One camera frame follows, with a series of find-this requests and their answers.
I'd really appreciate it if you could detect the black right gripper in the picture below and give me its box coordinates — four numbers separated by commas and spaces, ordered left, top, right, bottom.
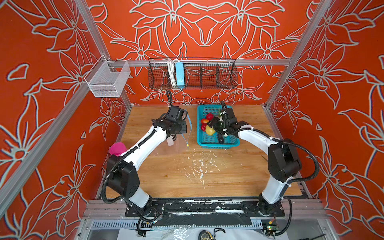
205, 116, 230, 135

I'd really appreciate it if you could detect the yellow potato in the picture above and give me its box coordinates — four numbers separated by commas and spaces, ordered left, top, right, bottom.
205, 125, 216, 136

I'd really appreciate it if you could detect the clear zip top bag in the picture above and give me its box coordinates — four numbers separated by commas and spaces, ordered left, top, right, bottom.
155, 115, 190, 156

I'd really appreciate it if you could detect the dark red apple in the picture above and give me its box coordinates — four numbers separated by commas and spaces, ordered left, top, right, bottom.
206, 113, 215, 122

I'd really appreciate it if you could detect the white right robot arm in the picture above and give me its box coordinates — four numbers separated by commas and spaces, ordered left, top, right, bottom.
208, 102, 320, 216

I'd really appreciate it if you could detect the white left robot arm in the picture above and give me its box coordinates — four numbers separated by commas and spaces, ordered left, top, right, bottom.
101, 105, 188, 209

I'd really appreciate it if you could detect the dark eggplant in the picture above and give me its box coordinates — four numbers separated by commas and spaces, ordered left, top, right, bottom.
218, 133, 225, 145

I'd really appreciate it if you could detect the red tomato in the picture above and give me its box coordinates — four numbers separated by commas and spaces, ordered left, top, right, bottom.
201, 123, 208, 132

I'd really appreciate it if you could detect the teal plastic basket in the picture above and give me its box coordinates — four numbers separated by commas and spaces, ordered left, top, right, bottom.
197, 105, 240, 150

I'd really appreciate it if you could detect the light blue power strip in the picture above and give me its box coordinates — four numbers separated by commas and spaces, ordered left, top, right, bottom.
175, 62, 185, 89

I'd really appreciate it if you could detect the pink plastic goblet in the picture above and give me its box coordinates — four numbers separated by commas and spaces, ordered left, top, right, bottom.
109, 142, 127, 156

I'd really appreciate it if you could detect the yellow black tape measure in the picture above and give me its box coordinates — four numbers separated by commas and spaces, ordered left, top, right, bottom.
198, 230, 214, 240

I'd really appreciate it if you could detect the black wire wall basket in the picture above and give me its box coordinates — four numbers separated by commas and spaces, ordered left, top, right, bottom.
148, 57, 238, 90

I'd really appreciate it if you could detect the white coiled cable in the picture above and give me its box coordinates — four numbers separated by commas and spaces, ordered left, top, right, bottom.
166, 59, 177, 87

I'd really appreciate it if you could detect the clear mesh wall bin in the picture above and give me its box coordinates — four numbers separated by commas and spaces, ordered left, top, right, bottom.
85, 57, 131, 98

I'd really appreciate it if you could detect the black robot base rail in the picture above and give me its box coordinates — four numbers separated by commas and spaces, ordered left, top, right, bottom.
125, 197, 288, 230

